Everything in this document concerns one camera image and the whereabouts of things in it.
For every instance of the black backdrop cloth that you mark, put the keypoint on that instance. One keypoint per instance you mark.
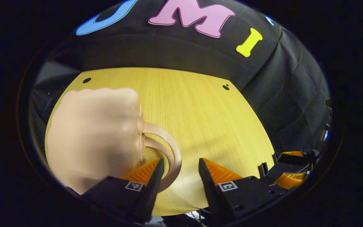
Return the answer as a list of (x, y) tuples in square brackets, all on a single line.
[(263, 82)]

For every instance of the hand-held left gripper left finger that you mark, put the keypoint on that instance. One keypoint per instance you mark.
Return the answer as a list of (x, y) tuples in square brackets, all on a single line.
[(153, 192)]

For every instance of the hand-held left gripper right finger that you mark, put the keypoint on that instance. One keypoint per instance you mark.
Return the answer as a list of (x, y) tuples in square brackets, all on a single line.
[(210, 192)]

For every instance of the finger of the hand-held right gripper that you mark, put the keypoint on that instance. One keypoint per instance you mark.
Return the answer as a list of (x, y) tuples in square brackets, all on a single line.
[(290, 180), (293, 153)]

